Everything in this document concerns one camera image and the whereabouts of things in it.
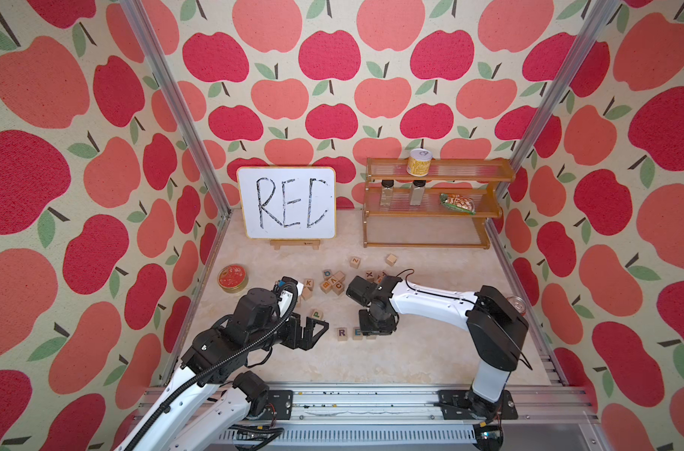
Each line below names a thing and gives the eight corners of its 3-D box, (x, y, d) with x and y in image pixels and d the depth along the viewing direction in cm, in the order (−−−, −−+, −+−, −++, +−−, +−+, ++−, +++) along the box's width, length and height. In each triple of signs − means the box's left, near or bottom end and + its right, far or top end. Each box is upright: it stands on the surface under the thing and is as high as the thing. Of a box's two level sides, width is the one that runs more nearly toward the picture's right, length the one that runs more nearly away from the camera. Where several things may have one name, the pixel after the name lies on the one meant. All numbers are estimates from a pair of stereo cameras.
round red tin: (217, 293, 98) (213, 287, 95) (224, 271, 104) (220, 264, 101) (244, 293, 98) (241, 287, 95) (250, 271, 104) (247, 264, 101)
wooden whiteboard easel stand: (272, 251, 110) (270, 242, 106) (273, 247, 111) (270, 238, 107) (319, 251, 110) (318, 243, 106) (319, 247, 111) (318, 239, 107)
